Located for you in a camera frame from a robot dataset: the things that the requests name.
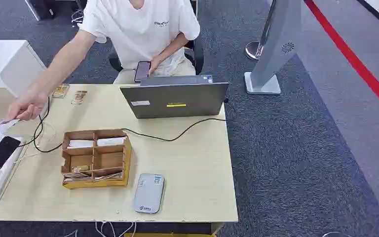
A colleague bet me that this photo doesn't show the person's left hand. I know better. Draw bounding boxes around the person's left hand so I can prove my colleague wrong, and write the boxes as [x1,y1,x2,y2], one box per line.
[148,55,164,76]

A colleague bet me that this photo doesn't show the person's right hand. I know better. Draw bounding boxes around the person's right hand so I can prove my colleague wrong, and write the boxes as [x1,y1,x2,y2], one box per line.
[8,91,48,121]

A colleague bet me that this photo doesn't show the black smartphone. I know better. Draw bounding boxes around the black smartphone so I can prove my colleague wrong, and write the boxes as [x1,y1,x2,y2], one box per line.
[134,61,152,83]

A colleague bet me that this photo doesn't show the person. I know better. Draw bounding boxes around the person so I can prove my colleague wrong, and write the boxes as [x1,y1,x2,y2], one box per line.
[8,0,200,121]

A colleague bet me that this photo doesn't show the grey laptop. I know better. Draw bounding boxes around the grey laptop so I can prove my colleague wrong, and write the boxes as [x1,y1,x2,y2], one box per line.
[119,74,229,119]

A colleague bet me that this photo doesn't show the white cabinet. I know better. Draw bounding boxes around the white cabinet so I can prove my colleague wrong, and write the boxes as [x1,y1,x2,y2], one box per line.
[0,39,47,98]

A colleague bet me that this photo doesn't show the white card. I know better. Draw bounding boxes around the white card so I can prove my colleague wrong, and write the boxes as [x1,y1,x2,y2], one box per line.
[68,140,94,149]
[96,136,127,147]

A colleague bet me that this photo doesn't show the card stack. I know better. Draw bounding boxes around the card stack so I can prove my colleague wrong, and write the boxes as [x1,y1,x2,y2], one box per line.
[94,172,123,182]
[63,173,94,183]

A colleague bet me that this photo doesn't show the wooden card box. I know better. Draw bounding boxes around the wooden card box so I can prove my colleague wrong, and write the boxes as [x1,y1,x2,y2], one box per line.
[60,128,133,190]

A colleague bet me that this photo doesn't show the black box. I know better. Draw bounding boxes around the black box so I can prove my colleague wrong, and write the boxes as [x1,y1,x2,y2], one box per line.
[24,0,58,21]

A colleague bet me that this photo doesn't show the chrome stanchion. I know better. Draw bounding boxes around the chrome stanchion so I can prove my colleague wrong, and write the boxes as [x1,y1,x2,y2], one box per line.
[245,0,277,62]

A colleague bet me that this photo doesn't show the grey kiosk stand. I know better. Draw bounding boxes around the grey kiosk stand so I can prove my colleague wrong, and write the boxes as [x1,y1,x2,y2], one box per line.
[244,0,303,95]

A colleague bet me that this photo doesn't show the red floor tape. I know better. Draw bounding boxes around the red floor tape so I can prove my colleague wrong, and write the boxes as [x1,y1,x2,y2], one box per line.
[303,0,379,119]

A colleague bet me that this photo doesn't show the thin white cable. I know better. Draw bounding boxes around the thin white cable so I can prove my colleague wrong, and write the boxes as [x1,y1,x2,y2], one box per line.
[13,121,58,164]

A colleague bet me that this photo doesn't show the black cable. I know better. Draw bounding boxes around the black cable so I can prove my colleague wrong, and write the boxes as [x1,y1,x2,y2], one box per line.
[18,96,237,154]

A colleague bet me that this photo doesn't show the coiled white cable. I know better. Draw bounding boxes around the coiled white cable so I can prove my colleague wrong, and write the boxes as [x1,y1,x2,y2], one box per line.
[71,9,85,26]

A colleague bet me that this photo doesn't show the white cables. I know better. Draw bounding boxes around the white cables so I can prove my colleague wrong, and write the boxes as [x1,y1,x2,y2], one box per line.
[94,221,137,237]

